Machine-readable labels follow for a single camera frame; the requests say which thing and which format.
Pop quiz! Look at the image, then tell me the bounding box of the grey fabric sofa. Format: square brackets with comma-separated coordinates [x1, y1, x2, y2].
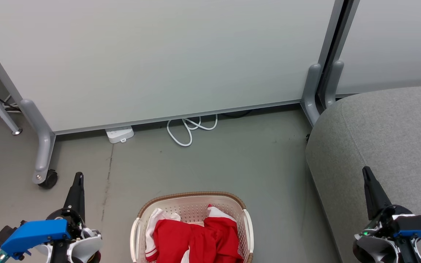
[306, 85, 421, 263]

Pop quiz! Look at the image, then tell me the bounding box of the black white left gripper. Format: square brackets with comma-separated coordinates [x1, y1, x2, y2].
[31, 172, 102, 263]

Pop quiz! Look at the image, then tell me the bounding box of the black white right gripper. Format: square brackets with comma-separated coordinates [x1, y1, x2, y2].
[353, 167, 421, 263]

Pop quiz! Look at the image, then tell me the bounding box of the cream plastic laundry basket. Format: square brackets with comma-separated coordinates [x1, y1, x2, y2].
[130, 191, 254, 263]

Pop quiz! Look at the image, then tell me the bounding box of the large white partition panel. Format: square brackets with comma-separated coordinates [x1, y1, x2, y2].
[0, 0, 344, 135]

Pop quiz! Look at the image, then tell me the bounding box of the red garment with white sleeve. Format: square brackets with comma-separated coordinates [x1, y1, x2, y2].
[145, 208, 205, 263]

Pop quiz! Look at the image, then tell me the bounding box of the short grey partition foot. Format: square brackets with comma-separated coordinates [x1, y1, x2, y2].
[301, 64, 322, 126]
[324, 60, 344, 108]

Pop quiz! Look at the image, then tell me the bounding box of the grey partition foot with caster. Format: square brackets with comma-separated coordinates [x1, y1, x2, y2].
[20, 99, 57, 184]

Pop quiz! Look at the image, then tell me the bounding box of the black caster wheel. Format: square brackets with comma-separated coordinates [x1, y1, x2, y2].
[38, 169, 58, 189]

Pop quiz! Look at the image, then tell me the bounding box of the narrow white partition panel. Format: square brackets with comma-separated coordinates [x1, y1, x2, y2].
[337, 0, 421, 96]

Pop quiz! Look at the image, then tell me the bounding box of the coiled white power cable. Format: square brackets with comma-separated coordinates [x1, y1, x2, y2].
[167, 114, 218, 147]

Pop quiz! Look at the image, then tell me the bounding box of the white power strip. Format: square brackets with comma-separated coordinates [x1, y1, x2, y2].
[105, 126, 135, 144]

